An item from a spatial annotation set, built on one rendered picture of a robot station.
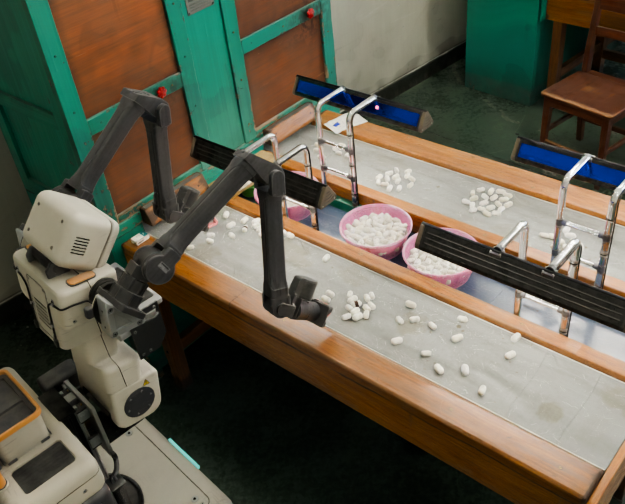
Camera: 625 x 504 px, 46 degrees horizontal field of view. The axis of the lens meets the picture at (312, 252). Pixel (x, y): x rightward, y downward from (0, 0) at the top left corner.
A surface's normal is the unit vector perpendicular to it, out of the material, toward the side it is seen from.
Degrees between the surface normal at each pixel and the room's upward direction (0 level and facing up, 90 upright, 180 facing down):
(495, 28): 90
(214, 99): 90
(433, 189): 0
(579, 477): 0
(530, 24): 90
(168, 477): 0
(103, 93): 90
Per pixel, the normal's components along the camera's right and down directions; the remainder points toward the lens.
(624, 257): -0.10, -0.78
